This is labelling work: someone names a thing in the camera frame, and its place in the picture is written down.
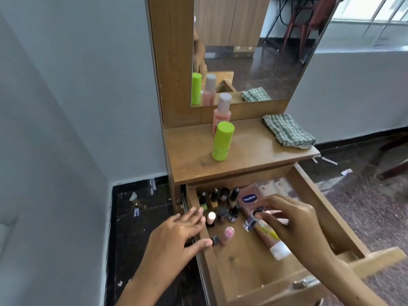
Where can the person's right hand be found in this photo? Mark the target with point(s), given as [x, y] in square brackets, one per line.
[302, 232]

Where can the person's left hand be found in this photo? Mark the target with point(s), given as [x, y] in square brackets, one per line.
[169, 242]

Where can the person's left thumb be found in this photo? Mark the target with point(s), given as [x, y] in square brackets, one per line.
[200, 244]

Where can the person's right thumb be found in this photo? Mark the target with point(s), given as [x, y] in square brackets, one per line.
[267, 219]

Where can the small black-capped bottle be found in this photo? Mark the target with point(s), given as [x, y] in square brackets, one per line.
[258, 211]

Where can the person's right forearm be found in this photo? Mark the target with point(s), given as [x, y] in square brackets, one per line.
[347, 283]

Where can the person's left forearm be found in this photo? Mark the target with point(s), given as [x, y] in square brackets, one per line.
[140, 291]

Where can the small grey round bottle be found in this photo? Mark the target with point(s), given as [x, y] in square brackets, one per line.
[215, 240]

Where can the peach and yellow cream tube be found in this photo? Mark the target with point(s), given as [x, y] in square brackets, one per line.
[271, 240]

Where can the pink-capped nail polish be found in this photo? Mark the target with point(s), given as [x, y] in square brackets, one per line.
[227, 235]

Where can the pink lotion bottle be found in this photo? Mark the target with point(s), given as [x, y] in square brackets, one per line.
[249, 197]

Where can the clear plastic organizer box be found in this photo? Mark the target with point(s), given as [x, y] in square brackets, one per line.
[277, 187]

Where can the group of nail polish bottles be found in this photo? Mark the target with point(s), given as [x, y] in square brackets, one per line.
[223, 203]

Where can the wooden drawer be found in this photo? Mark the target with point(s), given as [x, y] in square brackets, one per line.
[242, 267]

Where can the white paper scrap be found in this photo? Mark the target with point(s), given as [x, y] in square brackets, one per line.
[133, 196]
[346, 172]
[329, 161]
[136, 212]

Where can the lime green bottle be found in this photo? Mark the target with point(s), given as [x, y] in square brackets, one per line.
[222, 141]

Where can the green checkered cloth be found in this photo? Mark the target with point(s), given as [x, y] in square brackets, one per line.
[288, 130]

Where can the pink bottle with grey cap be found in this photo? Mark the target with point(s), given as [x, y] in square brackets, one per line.
[222, 114]

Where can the dark wooden furniture leg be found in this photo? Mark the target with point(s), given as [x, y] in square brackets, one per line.
[395, 156]

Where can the wooden dressing table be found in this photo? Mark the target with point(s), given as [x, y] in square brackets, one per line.
[178, 60]

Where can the black metal drawer rail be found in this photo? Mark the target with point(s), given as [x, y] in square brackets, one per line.
[184, 199]

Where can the rectangular wall mirror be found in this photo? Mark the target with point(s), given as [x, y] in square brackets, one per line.
[264, 44]

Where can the window with white frame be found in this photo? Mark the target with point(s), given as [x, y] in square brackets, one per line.
[373, 9]

